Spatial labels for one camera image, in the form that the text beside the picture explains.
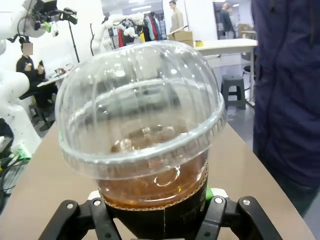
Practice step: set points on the stacked cardboard boxes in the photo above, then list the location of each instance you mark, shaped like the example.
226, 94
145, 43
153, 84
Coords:
246, 28

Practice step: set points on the person in navy jacket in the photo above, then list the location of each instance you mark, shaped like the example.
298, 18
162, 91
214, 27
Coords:
287, 87

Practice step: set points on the open cardboard box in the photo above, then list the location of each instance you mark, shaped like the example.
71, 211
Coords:
183, 36

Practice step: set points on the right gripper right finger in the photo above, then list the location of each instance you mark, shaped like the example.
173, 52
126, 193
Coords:
237, 220

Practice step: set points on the white work table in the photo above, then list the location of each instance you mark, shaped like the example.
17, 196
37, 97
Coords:
50, 81

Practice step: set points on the black light stand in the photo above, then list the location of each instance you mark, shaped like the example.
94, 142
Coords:
74, 45

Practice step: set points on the grey plastic stool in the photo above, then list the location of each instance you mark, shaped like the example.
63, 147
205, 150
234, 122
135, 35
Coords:
233, 80

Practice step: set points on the white desk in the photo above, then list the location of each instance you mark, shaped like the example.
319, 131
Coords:
225, 43

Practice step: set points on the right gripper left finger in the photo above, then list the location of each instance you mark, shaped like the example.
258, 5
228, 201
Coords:
75, 222

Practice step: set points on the standing person in dark clothes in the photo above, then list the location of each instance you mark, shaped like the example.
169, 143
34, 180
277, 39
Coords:
226, 22

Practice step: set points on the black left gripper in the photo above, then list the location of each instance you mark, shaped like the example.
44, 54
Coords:
46, 12

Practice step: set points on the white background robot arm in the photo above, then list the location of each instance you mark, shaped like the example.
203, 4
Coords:
110, 22

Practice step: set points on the standing person in beige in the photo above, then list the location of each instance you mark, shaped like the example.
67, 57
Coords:
177, 20

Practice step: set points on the short clear dome-lid tea cup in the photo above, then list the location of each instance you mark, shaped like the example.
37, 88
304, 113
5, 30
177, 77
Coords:
140, 112

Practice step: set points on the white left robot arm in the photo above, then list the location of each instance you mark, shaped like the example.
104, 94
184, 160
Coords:
15, 82

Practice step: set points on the seated person in black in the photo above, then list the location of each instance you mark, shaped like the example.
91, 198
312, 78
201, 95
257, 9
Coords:
27, 70

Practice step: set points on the clothes rack with garments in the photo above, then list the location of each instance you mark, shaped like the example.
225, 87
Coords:
152, 27

